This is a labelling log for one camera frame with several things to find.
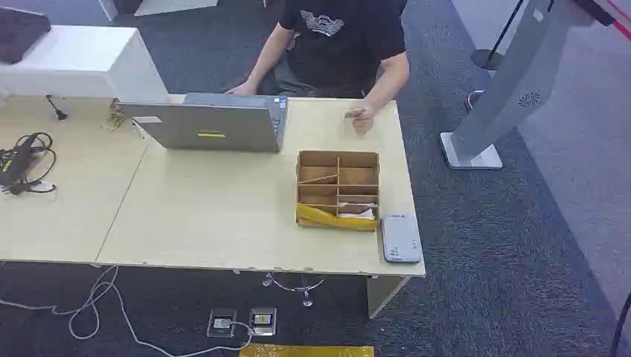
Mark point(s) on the small card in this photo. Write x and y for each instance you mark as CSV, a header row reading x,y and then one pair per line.
x,y
354,114

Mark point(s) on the wooden card box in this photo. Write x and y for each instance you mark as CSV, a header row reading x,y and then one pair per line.
x,y
337,189

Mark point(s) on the cards in box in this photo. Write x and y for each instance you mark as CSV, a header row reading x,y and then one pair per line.
x,y
357,211

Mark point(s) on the grey card reader device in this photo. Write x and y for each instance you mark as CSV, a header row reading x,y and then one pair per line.
x,y
400,238

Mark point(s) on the clear under-desk hook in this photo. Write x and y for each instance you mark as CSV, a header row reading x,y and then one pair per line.
x,y
294,287

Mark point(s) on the grey laptop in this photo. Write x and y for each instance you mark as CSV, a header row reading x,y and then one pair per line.
x,y
217,125

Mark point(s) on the person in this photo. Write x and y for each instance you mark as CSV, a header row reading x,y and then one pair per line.
x,y
340,49

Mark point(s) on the floor socket with yellow label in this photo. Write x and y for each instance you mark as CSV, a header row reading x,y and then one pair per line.
x,y
262,321

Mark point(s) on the floor socket with plug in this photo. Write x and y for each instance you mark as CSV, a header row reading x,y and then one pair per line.
x,y
222,323

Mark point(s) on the yellow floor mat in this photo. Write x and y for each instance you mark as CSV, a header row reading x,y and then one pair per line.
x,y
305,351

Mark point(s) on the grey kiosk stand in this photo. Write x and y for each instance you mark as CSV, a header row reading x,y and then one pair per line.
x,y
512,84

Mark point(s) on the white cabinet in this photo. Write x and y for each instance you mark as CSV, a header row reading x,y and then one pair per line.
x,y
84,61

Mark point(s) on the black plug on desk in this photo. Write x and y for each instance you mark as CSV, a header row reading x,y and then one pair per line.
x,y
57,111

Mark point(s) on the dark cushion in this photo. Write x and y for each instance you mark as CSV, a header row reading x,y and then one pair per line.
x,y
17,32

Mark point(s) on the black barrier post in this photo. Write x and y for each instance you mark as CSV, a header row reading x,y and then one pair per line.
x,y
493,49

